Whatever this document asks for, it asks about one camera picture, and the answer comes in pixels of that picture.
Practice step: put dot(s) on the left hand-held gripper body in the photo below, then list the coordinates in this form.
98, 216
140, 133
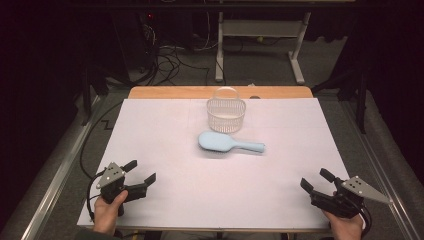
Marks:
111, 176

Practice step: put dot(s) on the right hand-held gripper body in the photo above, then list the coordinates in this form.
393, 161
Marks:
361, 189

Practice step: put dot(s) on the light blue hairbrush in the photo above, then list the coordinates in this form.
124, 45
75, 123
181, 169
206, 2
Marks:
216, 141

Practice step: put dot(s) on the white plastic basket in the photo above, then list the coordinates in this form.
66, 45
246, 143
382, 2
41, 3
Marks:
226, 115

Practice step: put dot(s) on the person's left hand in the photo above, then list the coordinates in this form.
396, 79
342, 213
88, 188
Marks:
105, 216

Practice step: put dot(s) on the person's right hand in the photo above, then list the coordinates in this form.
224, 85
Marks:
346, 228

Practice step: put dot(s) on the white table cover board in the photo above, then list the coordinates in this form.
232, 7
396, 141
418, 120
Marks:
200, 186

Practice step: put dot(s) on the black metal stand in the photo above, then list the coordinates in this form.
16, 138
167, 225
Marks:
87, 96
361, 103

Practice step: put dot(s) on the wooden table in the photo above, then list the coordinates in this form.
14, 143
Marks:
166, 92

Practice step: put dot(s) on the dark computer tower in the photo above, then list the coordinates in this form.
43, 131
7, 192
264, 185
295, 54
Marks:
133, 40

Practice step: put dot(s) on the aluminium floor rail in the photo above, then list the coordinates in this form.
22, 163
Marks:
383, 166
56, 180

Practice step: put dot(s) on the white metal table frame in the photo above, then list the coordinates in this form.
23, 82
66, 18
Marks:
260, 28

